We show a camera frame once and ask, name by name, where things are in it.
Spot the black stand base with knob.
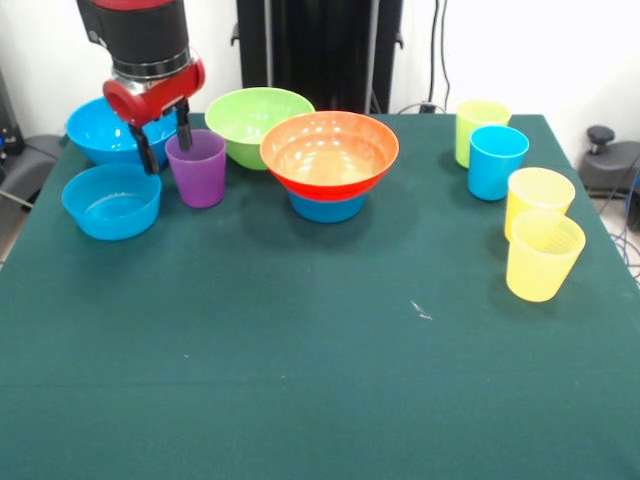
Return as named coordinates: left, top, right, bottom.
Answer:
left=579, top=124, right=640, bottom=201

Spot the yellow cup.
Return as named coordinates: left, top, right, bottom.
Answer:
left=505, top=210, right=587, bottom=304
left=503, top=167, right=577, bottom=242

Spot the small blue bowl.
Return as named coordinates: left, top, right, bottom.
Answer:
left=288, top=192, right=369, bottom=224
left=60, top=162, right=163, bottom=242

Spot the green cup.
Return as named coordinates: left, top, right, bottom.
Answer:
left=454, top=99, right=513, bottom=169

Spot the large blue bowl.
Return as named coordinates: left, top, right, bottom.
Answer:
left=65, top=97, right=181, bottom=171

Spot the black device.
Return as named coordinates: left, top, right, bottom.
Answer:
left=0, top=69, right=25, bottom=157

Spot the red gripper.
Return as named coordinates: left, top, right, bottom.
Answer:
left=102, top=48, right=207, bottom=177

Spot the black wall cable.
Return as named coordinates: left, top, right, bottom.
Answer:
left=429, top=0, right=454, bottom=114

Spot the green bowl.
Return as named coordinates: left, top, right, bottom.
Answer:
left=204, top=86, right=317, bottom=172

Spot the purple cup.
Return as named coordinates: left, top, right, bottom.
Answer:
left=164, top=128, right=228, bottom=209

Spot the dark green tablecloth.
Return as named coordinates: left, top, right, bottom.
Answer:
left=0, top=112, right=640, bottom=480

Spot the blue cup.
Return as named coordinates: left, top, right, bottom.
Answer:
left=467, top=125, right=530, bottom=202

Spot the orange bowl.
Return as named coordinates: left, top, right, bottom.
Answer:
left=259, top=110, right=401, bottom=203

